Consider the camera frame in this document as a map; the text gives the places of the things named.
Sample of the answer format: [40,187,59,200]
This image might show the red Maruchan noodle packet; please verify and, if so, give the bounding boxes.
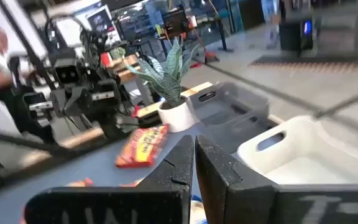
[114,123,170,169]

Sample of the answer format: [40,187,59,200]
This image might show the green snake plant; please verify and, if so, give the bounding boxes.
[123,37,200,108]

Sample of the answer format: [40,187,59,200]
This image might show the smoky grey plastic bin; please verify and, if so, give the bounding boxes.
[186,81,272,153]

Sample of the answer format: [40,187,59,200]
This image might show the black metal frame post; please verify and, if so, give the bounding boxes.
[0,0,57,91]

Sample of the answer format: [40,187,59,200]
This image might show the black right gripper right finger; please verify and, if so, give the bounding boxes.
[195,134,358,224]

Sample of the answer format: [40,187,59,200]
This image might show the white plastic bin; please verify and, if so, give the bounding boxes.
[236,114,358,187]

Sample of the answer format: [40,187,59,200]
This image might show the blue Maruchan noodle packet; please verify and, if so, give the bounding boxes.
[191,194,209,224]

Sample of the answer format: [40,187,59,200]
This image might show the wooden plank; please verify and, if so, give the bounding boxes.
[135,101,164,119]
[57,126,105,149]

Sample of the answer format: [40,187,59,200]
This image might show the lit computer screen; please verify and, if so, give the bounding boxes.
[85,7,117,37]

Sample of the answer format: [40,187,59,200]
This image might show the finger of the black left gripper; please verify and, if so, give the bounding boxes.
[65,78,123,116]
[22,88,67,122]

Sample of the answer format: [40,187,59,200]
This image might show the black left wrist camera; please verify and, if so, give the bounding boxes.
[53,58,82,85]

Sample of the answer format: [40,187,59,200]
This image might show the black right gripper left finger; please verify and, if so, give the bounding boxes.
[24,134,196,224]

